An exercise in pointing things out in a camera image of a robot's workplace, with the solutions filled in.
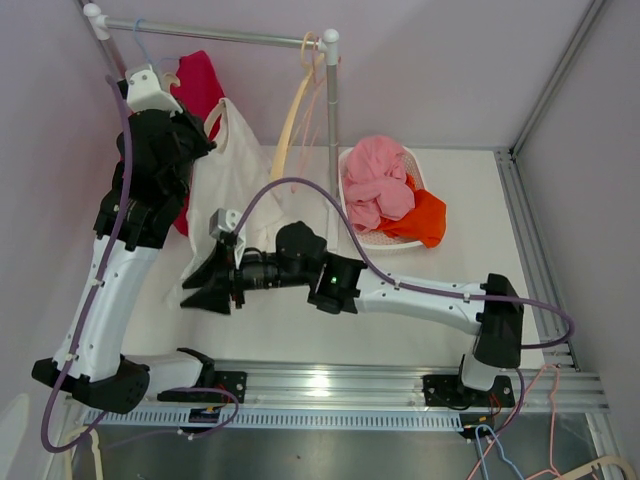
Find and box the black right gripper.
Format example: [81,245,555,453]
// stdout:
[180,242,312,318]

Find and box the magenta t shirt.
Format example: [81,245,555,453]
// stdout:
[172,49,227,238]

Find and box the white t shirt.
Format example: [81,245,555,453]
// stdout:
[166,98,271,309]

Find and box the pink wire hanger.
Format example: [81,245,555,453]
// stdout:
[288,32,326,177]

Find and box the pink t shirt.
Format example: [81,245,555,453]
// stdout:
[343,135,415,232]

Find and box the orange t shirt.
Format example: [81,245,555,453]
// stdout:
[377,174,447,248]

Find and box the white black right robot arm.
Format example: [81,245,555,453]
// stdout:
[180,221,524,405]

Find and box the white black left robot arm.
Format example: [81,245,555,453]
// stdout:
[31,109,215,414]

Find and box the cream hanger floor left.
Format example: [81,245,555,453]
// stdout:
[63,426,104,480]

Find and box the blue hanger on floor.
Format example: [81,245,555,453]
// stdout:
[473,424,525,480]

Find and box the pink hanger on floor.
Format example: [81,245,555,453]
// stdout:
[466,364,562,479]

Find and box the cream hanger on floor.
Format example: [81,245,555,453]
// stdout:
[560,455,638,480]

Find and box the silver clothes rack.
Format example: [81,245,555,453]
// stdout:
[78,1,340,197]

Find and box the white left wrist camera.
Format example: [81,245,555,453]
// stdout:
[125,64,183,115]

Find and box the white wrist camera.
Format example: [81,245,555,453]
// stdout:
[209,208,246,268]
[125,64,183,115]

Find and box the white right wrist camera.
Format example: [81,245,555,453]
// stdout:
[209,208,246,268]

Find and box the blue wire hanger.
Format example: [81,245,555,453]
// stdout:
[132,18,180,70]

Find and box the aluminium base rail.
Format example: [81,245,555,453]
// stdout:
[100,361,609,432]

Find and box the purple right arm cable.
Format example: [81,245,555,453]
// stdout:
[234,177,576,436]

